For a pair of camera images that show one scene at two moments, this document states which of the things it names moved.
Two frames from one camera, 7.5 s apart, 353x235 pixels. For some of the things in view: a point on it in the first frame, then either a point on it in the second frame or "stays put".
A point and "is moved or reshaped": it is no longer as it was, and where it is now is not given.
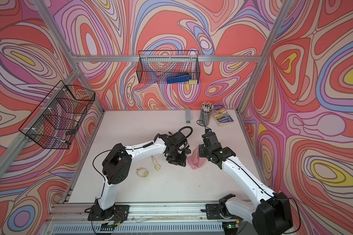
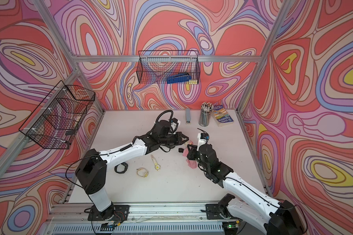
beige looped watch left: x=145 y=175 stays put
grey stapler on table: x=188 y=116 stays put
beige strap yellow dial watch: x=157 y=167 stays put
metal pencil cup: x=207 y=109 stays put
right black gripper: x=201 y=151 -> x=192 y=151
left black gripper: x=182 y=161 -> x=178 y=136
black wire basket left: x=59 y=126 stays put
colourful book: x=221 y=116 stays put
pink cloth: x=194 y=160 is moved or reshaped
